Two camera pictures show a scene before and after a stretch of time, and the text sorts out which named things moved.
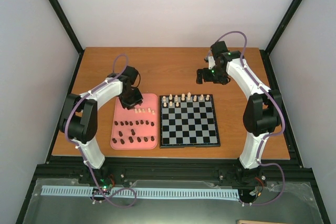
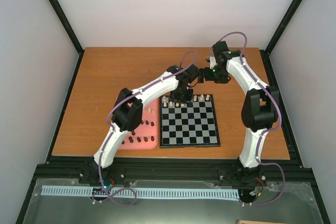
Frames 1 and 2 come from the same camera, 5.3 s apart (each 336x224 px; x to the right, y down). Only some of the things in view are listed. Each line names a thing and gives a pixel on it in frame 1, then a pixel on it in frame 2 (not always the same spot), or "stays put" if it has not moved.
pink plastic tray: [136, 128] stays put
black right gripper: [223, 80] stays put
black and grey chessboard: [188, 120] stays put
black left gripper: [130, 106] to [188, 99]
